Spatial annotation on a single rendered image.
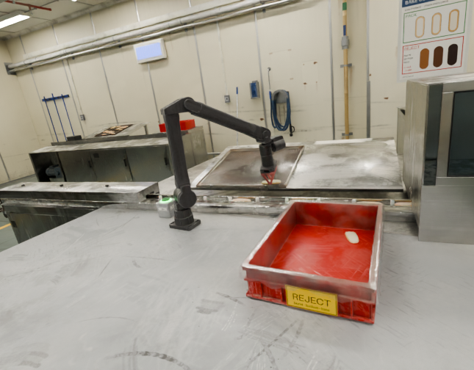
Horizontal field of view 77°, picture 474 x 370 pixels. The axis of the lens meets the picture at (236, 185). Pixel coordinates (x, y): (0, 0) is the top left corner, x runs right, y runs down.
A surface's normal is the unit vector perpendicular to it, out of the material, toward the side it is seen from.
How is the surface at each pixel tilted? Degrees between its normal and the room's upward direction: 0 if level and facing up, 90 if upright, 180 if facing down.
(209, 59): 90
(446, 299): 0
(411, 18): 90
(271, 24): 90
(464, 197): 90
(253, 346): 0
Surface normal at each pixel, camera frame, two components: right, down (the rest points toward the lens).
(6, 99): 0.91, 0.00
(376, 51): -0.39, 0.32
